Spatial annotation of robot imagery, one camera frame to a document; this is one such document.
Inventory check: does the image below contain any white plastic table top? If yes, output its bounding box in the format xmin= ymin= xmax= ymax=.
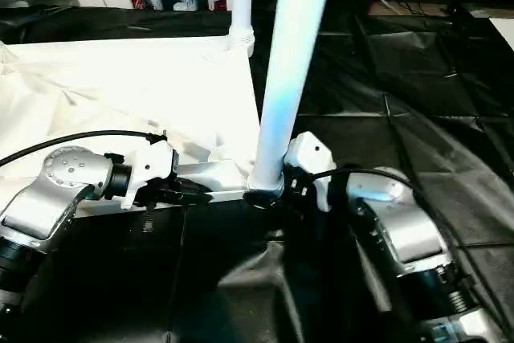
xmin=0 ymin=34 xmax=274 ymax=217

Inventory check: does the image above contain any black plastic mat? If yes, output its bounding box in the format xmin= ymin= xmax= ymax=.
xmin=0 ymin=0 xmax=514 ymax=343

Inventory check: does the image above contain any white flat board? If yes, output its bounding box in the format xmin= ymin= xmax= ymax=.
xmin=500 ymin=20 xmax=514 ymax=51

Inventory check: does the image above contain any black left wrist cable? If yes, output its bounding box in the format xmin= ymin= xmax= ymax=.
xmin=0 ymin=130 xmax=168 ymax=169

